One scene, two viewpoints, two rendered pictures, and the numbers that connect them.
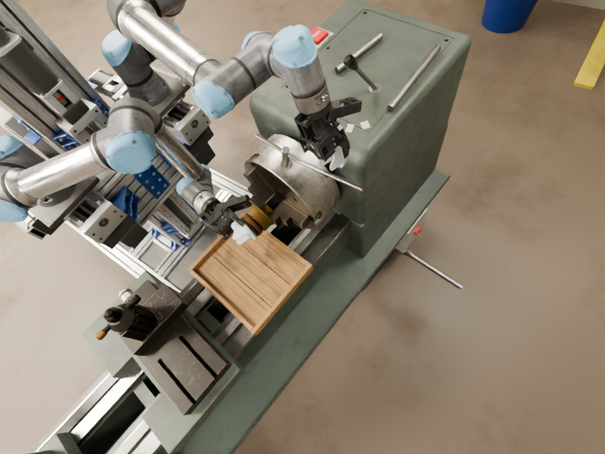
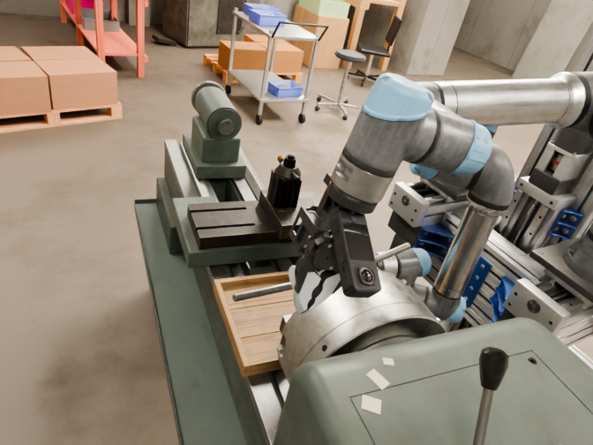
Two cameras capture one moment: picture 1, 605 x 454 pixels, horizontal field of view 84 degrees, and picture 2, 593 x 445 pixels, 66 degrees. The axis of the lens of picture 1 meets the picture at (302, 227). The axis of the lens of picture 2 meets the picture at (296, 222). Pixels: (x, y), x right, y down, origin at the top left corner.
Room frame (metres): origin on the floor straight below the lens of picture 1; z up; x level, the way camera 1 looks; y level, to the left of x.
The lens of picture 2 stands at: (0.50, -0.66, 1.76)
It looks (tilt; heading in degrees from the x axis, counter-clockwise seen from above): 33 degrees down; 92
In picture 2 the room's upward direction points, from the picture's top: 12 degrees clockwise
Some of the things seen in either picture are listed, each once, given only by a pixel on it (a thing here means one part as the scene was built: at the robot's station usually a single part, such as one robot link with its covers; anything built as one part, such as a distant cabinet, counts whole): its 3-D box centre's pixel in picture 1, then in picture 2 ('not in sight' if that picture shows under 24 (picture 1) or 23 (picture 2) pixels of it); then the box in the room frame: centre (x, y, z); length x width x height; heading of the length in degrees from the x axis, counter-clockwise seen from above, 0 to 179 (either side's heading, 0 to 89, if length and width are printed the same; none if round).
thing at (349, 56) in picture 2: not in sight; (341, 82); (0.49, 4.57, 0.33); 0.62 x 0.59 x 0.65; 129
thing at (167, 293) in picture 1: (153, 319); (283, 212); (0.42, 0.55, 1.00); 0.20 x 0.10 x 0.05; 121
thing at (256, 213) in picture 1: (259, 218); not in sight; (0.58, 0.12, 1.08); 0.09 x 0.09 x 0.09; 31
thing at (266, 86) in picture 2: not in sight; (271, 62); (-0.27, 4.08, 0.51); 1.07 x 0.63 x 1.01; 122
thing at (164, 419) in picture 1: (159, 351); (258, 224); (0.34, 0.60, 0.90); 0.53 x 0.30 x 0.06; 31
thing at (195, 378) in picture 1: (166, 341); (259, 221); (0.35, 0.54, 0.95); 0.43 x 0.18 x 0.04; 31
